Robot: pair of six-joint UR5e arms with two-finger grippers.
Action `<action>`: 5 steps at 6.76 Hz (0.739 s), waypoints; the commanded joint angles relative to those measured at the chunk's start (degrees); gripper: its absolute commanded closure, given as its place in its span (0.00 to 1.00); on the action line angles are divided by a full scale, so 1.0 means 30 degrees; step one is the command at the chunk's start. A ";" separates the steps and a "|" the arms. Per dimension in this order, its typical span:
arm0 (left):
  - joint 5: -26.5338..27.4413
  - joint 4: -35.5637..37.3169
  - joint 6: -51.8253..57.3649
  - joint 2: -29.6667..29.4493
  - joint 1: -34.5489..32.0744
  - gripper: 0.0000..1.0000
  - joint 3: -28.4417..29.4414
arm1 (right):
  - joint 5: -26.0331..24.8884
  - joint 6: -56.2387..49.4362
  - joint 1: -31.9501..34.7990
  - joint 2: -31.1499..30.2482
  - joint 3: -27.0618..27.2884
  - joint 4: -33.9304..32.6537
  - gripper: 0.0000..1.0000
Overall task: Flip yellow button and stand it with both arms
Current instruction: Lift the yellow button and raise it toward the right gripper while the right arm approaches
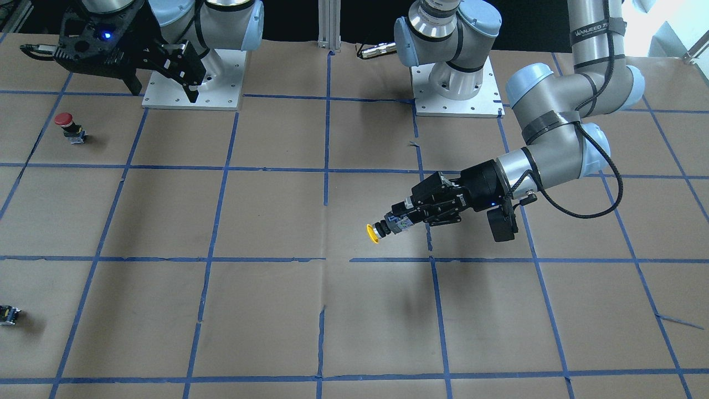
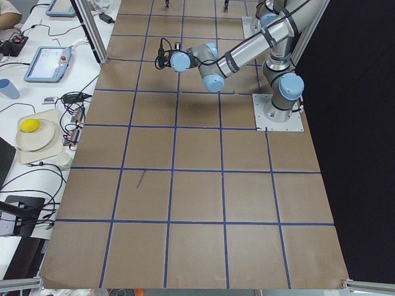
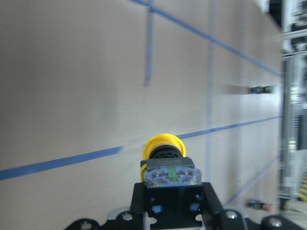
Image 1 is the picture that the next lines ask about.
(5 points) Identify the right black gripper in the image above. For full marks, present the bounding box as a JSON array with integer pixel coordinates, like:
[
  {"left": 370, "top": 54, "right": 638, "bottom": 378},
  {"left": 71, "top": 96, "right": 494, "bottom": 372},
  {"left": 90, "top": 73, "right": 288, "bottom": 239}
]
[{"left": 20, "top": 6, "right": 206, "bottom": 103}]

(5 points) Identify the yellow push button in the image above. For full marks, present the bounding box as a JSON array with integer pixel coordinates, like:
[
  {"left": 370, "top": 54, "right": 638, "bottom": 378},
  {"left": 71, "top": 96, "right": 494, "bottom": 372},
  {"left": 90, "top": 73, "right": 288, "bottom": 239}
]
[{"left": 366, "top": 214, "right": 414, "bottom": 243}]

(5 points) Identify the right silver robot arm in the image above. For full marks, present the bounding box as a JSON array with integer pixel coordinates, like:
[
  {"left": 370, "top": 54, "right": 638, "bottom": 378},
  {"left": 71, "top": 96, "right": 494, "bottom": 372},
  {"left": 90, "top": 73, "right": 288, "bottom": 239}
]
[{"left": 20, "top": 1, "right": 264, "bottom": 105}]

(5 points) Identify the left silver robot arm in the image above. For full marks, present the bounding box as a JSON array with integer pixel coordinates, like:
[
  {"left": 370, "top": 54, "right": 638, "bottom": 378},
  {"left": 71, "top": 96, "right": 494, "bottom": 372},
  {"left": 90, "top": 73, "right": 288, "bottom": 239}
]
[{"left": 368, "top": 1, "right": 645, "bottom": 242}]

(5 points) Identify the red push button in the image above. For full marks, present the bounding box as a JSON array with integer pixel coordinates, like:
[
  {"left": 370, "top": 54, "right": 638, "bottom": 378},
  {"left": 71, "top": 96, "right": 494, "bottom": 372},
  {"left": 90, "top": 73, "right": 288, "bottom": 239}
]
[{"left": 54, "top": 112, "right": 86, "bottom": 145}]

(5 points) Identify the black button at edge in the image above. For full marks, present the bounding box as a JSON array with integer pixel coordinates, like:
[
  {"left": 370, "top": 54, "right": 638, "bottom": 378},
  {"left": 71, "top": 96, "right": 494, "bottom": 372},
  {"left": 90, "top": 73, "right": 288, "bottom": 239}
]
[{"left": 0, "top": 305, "right": 22, "bottom": 326}]

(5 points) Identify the brown paper table cover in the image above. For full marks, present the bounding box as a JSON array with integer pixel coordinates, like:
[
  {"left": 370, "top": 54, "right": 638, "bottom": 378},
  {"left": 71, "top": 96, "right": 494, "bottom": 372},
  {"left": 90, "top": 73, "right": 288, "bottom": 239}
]
[{"left": 1, "top": 34, "right": 708, "bottom": 398}]

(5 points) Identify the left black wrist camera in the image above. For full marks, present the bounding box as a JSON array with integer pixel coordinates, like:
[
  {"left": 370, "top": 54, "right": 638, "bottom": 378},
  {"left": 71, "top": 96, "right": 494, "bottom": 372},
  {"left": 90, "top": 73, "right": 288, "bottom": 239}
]
[{"left": 486, "top": 199, "right": 518, "bottom": 242}]

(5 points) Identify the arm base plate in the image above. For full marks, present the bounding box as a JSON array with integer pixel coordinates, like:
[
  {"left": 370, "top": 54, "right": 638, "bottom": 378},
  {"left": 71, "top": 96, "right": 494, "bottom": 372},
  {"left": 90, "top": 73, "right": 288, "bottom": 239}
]
[
  {"left": 410, "top": 58, "right": 505, "bottom": 118},
  {"left": 142, "top": 49, "right": 248, "bottom": 111}
]

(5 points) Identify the aluminium frame post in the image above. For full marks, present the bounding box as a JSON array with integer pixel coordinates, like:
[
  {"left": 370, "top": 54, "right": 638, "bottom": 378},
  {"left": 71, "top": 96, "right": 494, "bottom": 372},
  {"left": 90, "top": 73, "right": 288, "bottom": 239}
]
[{"left": 317, "top": 0, "right": 341, "bottom": 52}]

